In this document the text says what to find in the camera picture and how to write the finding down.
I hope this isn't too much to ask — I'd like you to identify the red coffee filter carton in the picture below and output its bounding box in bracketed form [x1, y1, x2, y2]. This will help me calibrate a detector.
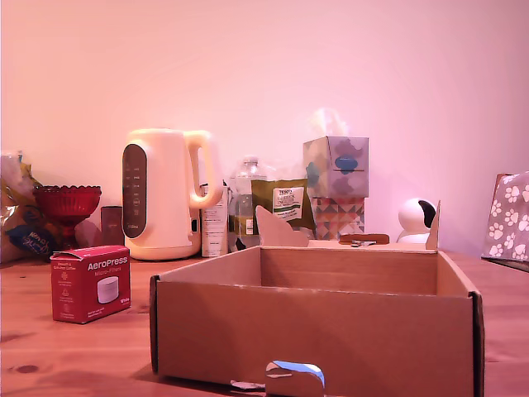
[50, 244, 132, 324]

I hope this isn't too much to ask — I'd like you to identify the white printed carton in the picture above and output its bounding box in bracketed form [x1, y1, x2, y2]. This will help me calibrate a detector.
[200, 184, 231, 259]

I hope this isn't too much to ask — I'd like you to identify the box with triangle pattern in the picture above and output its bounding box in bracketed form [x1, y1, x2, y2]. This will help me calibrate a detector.
[308, 195, 367, 241]

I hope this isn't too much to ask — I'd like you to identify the cube tissue box cloud print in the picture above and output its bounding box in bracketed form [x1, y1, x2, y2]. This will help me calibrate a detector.
[302, 135, 370, 199]

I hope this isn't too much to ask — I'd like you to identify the open cardboard box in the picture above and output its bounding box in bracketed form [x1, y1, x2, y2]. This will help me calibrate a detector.
[148, 200, 485, 397]

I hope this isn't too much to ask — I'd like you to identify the small dark brown box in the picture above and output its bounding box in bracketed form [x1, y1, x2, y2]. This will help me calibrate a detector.
[100, 205, 126, 257]

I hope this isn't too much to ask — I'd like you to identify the green labelled pouch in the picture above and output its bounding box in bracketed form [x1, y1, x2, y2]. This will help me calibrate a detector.
[250, 177, 316, 233]

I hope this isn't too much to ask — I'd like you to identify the clear plastic water bottle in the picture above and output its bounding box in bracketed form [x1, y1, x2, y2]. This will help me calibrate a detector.
[228, 155, 266, 252]

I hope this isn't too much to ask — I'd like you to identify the cream electric kettle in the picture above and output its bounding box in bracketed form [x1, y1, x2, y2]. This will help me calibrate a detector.
[122, 127, 225, 261]

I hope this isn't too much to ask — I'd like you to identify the white tissue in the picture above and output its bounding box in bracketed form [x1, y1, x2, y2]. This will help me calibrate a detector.
[305, 107, 353, 138]

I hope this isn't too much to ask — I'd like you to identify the flat brown leather item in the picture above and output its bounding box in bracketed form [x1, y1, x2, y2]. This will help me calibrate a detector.
[338, 232, 391, 246]

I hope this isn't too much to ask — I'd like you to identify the red glass footed bowl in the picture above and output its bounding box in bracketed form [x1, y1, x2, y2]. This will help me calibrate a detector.
[32, 184, 102, 263]

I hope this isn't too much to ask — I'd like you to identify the clear plastic snack bag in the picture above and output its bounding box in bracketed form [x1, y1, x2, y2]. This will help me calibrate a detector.
[0, 150, 63, 265]

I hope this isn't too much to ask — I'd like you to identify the small white round camera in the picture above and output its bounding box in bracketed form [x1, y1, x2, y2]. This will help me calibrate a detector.
[395, 197, 438, 245]

